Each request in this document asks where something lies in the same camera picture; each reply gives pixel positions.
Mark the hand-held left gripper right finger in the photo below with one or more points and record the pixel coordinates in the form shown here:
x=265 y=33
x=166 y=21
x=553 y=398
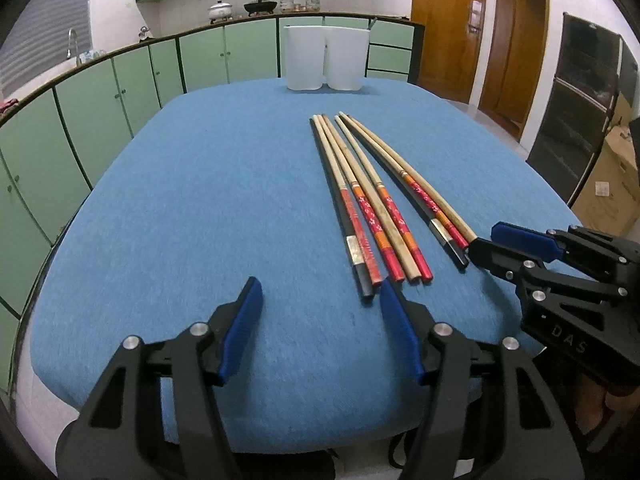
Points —
x=400 y=330

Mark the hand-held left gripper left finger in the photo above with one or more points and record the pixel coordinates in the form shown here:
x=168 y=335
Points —
x=245 y=325

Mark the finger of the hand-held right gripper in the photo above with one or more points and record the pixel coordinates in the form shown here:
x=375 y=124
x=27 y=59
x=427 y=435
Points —
x=522 y=240
x=492 y=257

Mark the black chopstick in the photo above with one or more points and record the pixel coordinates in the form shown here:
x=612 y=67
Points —
x=452 y=252
x=364 y=287

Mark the plain bamboo chopstick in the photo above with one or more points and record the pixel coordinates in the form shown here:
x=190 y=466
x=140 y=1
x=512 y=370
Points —
x=407 y=260
x=460 y=222

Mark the white double chopstick holder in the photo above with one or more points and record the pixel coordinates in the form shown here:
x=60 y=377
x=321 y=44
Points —
x=305 y=60

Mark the person's right hand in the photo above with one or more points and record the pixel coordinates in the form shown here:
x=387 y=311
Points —
x=592 y=405

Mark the cardboard box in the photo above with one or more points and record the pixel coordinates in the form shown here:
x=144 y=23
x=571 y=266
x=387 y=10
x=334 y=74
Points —
x=610 y=185

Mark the blue tablecloth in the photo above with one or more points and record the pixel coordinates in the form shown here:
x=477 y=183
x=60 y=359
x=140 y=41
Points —
x=200 y=210

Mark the black glass cabinet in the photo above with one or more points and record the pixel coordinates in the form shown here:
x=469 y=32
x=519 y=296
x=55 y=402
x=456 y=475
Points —
x=570 y=110

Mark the wooden door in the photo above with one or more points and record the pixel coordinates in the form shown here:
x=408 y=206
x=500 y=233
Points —
x=445 y=30
x=525 y=50

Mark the white door notice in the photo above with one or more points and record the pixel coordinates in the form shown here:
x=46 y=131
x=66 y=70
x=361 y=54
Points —
x=476 y=17

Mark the green base cabinets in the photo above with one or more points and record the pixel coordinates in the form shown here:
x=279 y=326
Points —
x=100 y=90

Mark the sink side items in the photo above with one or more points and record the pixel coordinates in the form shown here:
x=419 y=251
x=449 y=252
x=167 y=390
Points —
x=92 y=56

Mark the small metal kettle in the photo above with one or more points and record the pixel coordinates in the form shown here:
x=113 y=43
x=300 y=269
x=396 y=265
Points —
x=144 y=33

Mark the silver cooking pot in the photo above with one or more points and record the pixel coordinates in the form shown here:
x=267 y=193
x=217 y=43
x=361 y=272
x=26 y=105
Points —
x=221 y=11

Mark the clear glass containers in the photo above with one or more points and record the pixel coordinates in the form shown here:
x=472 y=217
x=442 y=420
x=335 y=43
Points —
x=300 y=6

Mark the black wok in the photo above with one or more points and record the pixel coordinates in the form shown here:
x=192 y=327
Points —
x=260 y=6

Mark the red cloth item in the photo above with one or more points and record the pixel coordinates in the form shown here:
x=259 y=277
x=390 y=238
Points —
x=7 y=106

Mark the metal sink faucet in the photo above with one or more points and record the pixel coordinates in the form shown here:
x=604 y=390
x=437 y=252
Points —
x=71 y=42

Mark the grey window blinds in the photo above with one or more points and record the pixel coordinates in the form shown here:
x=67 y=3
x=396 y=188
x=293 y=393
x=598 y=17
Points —
x=45 y=20

